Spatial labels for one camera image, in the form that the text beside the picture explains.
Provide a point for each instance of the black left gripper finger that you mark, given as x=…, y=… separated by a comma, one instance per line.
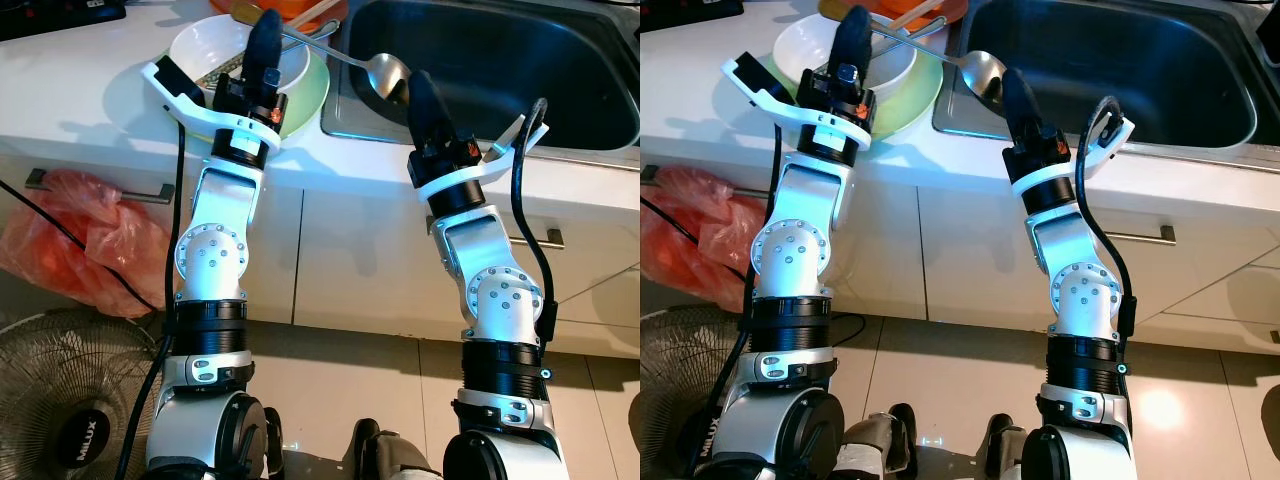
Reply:
x=263, y=50
x=852, y=45

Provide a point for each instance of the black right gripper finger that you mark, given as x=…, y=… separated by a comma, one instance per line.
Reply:
x=1020, y=112
x=428, y=115

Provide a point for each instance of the white bowl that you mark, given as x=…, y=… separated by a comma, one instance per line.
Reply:
x=210, y=50
x=800, y=50

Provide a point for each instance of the metal spoon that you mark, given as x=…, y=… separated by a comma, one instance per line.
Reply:
x=388, y=75
x=982, y=72

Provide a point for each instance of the light green plate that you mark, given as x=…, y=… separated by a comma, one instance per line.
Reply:
x=310, y=95
x=925, y=90

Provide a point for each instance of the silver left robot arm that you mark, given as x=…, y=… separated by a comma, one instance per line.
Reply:
x=790, y=250
x=210, y=255

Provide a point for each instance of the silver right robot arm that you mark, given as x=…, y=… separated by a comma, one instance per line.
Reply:
x=505, y=305
x=1085, y=300

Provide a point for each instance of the stainless steel kitchen sink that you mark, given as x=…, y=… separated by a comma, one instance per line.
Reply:
x=500, y=70
x=1100, y=70

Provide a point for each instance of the white kitchen cabinet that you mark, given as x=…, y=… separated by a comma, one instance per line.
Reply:
x=340, y=260
x=950, y=260

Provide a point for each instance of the orange plate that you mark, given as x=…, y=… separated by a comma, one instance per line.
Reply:
x=222, y=10
x=830, y=24

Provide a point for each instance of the black power strip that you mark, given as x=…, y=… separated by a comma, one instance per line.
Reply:
x=690, y=10
x=60, y=18

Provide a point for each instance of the red plastic bag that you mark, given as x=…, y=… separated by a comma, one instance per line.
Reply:
x=700, y=250
x=90, y=250

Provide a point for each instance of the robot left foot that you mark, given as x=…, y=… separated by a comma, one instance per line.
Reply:
x=870, y=450

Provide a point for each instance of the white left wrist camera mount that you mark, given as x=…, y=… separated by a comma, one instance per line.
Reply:
x=235, y=128
x=828, y=128

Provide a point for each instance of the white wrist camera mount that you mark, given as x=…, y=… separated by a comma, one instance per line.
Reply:
x=1045, y=185
x=828, y=128
x=450, y=190
x=235, y=128

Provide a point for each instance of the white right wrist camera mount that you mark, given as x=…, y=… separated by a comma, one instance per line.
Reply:
x=450, y=190
x=1045, y=185

